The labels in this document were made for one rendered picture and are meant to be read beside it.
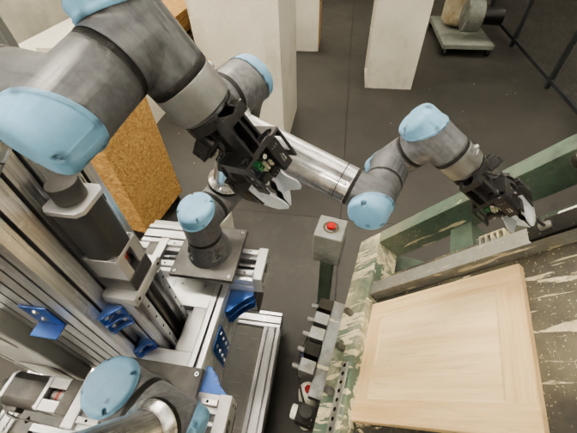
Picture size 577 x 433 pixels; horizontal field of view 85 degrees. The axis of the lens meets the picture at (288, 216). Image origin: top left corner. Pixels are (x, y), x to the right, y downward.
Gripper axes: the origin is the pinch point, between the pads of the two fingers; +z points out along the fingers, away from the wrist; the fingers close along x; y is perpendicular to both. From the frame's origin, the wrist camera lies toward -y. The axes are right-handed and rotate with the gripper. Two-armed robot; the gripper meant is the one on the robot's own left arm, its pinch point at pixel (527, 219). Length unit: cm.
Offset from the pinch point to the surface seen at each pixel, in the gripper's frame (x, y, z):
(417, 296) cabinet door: -37.5, 2.6, 11.4
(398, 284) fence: -43.8, -2.3, 9.3
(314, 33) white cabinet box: -198, -450, -80
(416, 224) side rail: -38.4, -26.3, 8.4
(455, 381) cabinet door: -25.0, 28.0, 11.9
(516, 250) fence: -7.9, -2.3, 10.3
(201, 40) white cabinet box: -254, -327, -189
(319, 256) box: -80, -20, -3
